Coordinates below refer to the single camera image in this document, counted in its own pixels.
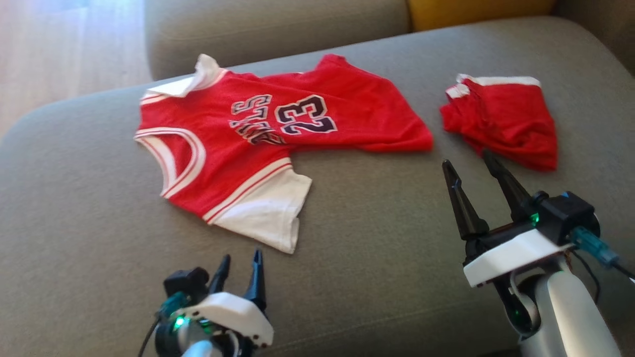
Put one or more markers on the red shorts white trim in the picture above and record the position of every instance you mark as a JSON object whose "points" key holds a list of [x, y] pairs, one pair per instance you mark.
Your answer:
{"points": [[506, 119]]}

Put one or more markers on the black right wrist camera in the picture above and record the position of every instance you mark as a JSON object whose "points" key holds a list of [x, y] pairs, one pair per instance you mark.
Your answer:
{"points": [[565, 215]]}

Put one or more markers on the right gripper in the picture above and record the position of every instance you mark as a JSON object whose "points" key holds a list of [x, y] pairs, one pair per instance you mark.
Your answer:
{"points": [[511, 255]]}

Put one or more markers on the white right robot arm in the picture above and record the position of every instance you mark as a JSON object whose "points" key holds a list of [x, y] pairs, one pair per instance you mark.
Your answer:
{"points": [[565, 307]]}

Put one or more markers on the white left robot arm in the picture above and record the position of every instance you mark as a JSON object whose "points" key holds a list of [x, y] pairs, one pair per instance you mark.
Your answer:
{"points": [[198, 348]]}

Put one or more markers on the yellow sofa back cushion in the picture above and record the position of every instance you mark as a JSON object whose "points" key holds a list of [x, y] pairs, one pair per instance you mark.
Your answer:
{"points": [[476, 12]]}

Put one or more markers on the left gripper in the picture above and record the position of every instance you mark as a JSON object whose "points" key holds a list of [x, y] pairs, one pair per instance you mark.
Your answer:
{"points": [[233, 315]]}

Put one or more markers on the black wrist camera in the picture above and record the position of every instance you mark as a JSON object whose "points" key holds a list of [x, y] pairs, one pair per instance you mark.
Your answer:
{"points": [[565, 215], [186, 283]]}

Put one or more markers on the red striped shorts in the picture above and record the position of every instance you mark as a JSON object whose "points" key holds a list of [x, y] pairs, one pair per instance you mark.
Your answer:
{"points": [[238, 148]]}

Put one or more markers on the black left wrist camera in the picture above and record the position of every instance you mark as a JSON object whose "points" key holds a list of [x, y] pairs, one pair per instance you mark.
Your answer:
{"points": [[186, 283]]}

